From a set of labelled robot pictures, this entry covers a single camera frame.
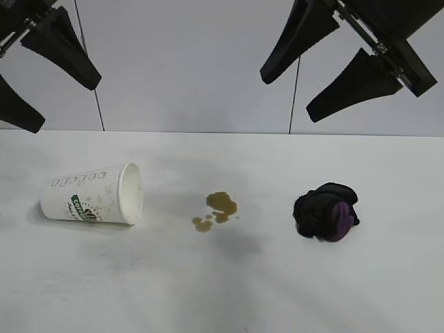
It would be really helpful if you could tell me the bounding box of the brown coffee spill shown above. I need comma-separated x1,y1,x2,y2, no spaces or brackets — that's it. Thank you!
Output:
191,191,240,234

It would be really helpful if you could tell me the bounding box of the white paper coffee cup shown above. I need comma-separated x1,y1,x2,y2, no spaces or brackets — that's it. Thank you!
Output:
39,160,145,227

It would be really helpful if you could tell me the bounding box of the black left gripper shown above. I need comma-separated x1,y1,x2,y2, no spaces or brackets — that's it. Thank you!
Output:
0,0,102,135

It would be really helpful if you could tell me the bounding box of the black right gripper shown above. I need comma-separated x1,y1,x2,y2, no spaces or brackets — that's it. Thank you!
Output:
259,0,444,123

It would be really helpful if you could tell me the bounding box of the black and purple cloth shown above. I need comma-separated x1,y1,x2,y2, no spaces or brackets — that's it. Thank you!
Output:
293,182,361,243

